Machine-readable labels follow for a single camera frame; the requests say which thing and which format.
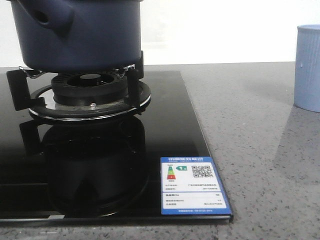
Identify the light blue ribbed plastic cup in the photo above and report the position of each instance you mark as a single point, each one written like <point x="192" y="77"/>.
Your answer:
<point x="307" y="68"/>

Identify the dark blue cooking pot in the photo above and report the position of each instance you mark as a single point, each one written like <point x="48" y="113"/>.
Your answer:
<point x="69" y="36"/>

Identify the black pot support grate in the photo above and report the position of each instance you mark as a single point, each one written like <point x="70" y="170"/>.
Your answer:
<point x="41" y="103"/>

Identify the blue white energy label sticker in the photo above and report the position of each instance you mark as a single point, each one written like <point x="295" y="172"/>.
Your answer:
<point x="191" y="186"/>

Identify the black glass gas stove top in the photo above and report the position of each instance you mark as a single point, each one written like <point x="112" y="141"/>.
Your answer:
<point x="106" y="171"/>

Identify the black round gas burner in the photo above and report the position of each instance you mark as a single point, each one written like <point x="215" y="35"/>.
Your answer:
<point x="84" y="89"/>

